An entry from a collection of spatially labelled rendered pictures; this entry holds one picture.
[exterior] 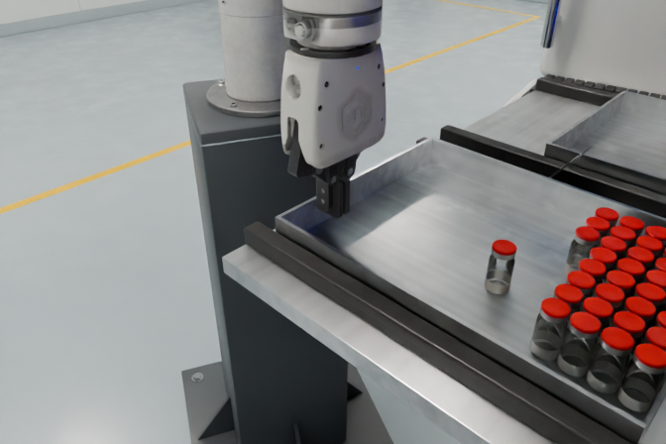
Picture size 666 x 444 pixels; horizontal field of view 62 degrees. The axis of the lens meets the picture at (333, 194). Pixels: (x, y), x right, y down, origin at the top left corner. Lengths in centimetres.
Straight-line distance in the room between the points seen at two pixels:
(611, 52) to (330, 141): 92
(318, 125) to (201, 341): 133
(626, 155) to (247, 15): 57
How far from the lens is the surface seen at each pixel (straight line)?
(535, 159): 73
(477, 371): 43
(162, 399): 162
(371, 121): 52
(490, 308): 50
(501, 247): 50
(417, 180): 68
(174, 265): 205
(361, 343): 46
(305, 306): 49
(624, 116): 96
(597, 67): 134
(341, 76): 48
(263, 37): 91
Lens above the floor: 121
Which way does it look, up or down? 30 degrees down
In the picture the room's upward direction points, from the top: straight up
